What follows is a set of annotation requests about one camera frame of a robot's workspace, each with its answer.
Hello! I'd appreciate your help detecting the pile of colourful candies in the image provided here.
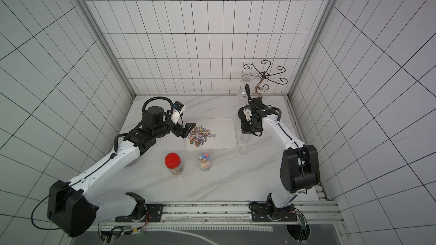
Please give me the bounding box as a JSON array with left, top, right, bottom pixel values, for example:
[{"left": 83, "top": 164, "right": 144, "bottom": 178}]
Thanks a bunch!
[{"left": 188, "top": 126, "right": 217, "bottom": 147}]

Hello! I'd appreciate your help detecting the colourful candy jar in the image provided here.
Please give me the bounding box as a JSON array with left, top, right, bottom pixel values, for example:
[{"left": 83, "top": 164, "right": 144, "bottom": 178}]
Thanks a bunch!
[{"left": 198, "top": 153, "right": 211, "bottom": 171}]

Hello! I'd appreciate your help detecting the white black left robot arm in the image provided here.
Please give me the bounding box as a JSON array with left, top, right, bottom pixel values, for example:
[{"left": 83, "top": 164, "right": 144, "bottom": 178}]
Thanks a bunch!
[{"left": 45, "top": 96, "right": 196, "bottom": 237}]

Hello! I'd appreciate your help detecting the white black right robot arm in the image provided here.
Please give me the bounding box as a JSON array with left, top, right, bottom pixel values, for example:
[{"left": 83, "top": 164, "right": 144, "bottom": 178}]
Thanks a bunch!
[{"left": 238, "top": 84, "right": 321, "bottom": 222}]

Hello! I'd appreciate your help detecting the red lid candy jar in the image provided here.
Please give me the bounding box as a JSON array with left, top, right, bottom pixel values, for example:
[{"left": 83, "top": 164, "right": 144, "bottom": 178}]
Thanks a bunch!
[{"left": 165, "top": 153, "right": 183, "bottom": 175}]

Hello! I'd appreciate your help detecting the clear hanging wine glass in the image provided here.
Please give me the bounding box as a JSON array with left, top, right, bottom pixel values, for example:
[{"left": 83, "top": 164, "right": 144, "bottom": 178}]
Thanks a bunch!
[{"left": 237, "top": 74, "right": 252, "bottom": 105}]

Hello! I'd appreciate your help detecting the copper glass rack dark base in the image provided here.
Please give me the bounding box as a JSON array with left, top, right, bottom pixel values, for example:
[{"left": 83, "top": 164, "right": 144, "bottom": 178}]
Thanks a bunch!
[{"left": 238, "top": 60, "right": 288, "bottom": 120}]

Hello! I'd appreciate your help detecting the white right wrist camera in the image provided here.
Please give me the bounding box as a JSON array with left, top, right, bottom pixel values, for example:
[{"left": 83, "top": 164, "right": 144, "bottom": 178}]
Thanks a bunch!
[{"left": 243, "top": 108, "right": 252, "bottom": 121}]

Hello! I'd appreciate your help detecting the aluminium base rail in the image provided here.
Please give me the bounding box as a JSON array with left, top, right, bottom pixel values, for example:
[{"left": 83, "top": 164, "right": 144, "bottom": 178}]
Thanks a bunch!
[{"left": 88, "top": 200, "right": 345, "bottom": 234}]

